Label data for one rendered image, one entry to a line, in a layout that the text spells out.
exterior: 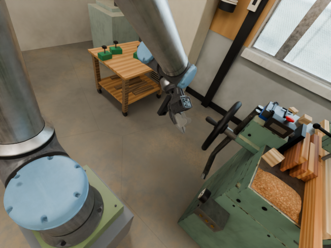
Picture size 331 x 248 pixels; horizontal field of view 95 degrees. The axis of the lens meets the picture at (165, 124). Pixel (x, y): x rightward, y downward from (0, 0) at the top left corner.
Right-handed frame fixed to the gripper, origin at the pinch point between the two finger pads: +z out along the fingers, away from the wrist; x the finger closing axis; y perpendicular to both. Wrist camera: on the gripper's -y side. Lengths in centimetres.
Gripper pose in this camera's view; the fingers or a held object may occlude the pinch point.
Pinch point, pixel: (181, 131)
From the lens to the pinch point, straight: 68.7
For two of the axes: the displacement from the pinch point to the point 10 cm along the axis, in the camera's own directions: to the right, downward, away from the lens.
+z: 2.9, 9.5, -1.2
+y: 6.9, -2.9, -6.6
